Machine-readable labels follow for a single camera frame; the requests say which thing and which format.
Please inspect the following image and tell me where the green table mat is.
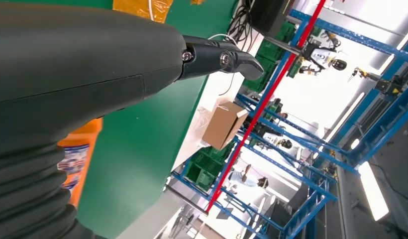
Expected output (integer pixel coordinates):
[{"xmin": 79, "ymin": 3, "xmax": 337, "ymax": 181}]
[{"xmin": 0, "ymin": 0, "xmax": 239, "ymax": 239}]

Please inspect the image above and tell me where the black carrying case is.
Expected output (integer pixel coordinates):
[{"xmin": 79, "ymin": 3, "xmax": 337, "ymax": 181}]
[{"xmin": 249, "ymin": 0, "xmax": 294, "ymax": 37}]

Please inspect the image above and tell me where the clear plastic bag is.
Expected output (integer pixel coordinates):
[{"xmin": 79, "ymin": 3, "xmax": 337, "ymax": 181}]
[{"xmin": 190, "ymin": 105, "xmax": 221, "ymax": 136}]

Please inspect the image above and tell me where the green plastic crate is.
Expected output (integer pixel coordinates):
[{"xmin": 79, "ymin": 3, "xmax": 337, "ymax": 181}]
[
  {"xmin": 186, "ymin": 141, "xmax": 236, "ymax": 192},
  {"xmin": 243, "ymin": 20, "xmax": 297, "ymax": 93}
]

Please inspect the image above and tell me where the blue metal shelf rack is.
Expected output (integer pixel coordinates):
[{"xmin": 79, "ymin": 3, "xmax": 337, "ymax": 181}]
[
  {"xmin": 237, "ymin": 9, "xmax": 408, "ymax": 175},
  {"xmin": 171, "ymin": 141, "xmax": 338, "ymax": 239}
]

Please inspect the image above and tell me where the ceiling light panel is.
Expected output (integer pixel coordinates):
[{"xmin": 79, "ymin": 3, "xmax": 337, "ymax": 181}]
[{"xmin": 357, "ymin": 161, "xmax": 390, "ymax": 222}]

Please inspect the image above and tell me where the background humanoid robot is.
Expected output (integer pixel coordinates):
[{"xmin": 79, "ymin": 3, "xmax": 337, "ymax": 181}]
[{"xmin": 298, "ymin": 30, "xmax": 348, "ymax": 77}]

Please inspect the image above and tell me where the black cable bundle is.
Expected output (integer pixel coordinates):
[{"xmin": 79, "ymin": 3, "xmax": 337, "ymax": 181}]
[{"xmin": 225, "ymin": 0, "xmax": 257, "ymax": 52}]

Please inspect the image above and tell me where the cardboard box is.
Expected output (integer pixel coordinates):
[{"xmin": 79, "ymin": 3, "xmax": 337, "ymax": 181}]
[{"xmin": 202, "ymin": 101, "xmax": 249, "ymax": 151}]

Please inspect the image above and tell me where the orange detergent bottle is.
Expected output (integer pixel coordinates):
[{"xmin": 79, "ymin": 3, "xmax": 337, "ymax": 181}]
[{"xmin": 57, "ymin": 118, "xmax": 103, "ymax": 208}]

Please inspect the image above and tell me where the yellow taped plastic sheet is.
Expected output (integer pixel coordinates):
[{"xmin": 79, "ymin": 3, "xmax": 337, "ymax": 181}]
[{"xmin": 112, "ymin": 0, "xmax": 204, "ymax": 24}]

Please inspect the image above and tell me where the background person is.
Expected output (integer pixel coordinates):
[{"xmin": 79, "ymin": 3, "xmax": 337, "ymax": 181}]
[{"xmin": 228, "ymin": 164, "xmax": 270, "ymax": 191}]

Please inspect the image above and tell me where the yellow black machine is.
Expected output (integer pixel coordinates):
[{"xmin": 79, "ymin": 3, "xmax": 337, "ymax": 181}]
[{"xmin": 349, "ymin": 67, "xmax": 406, "ymax": 96}]

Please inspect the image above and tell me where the red pole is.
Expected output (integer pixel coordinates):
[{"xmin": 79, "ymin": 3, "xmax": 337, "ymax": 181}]
[{"xmin": 205, "ymin": 0, "xmax": 327, "ymax": 214}]

